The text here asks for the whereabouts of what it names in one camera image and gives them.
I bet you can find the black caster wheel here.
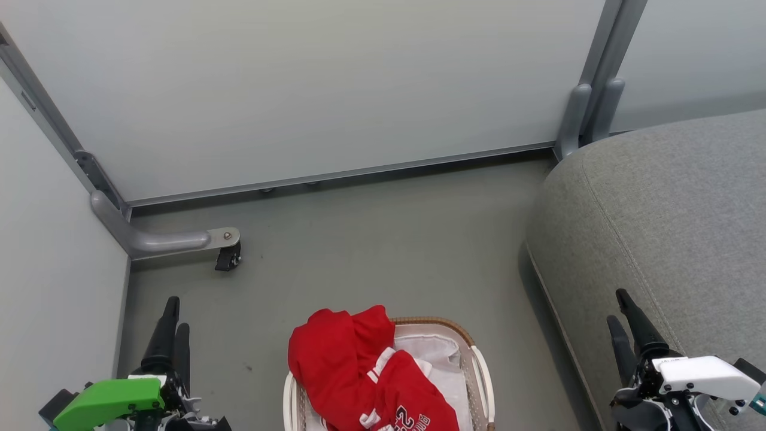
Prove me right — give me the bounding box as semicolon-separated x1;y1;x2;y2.
214;242;243;272

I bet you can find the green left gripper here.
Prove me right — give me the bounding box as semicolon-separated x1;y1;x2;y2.
53;296;232;431

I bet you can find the white laundry basket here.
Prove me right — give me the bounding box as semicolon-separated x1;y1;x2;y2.
282;316;497;431

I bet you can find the grey partition corner post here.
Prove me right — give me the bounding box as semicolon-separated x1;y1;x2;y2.
0;23;133;223

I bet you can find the grey partition foot tube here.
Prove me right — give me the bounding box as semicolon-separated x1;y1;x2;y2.
90;190;242;262

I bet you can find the white cloth garment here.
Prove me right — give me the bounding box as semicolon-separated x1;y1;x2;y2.
392;333;475;431

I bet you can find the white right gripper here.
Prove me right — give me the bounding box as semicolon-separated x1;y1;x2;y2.
606;289;762;431

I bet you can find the grey partition bottom rail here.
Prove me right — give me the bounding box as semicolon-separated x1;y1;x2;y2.
127;141;558;208

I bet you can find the grey fabric sofa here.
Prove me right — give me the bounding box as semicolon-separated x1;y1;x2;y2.
525;109;766;431

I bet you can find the red jersey with white trim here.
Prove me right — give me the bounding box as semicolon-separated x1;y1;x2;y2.
287;305;461;431

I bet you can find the grey partition post with feet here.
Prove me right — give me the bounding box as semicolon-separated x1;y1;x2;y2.
553;0;649;162

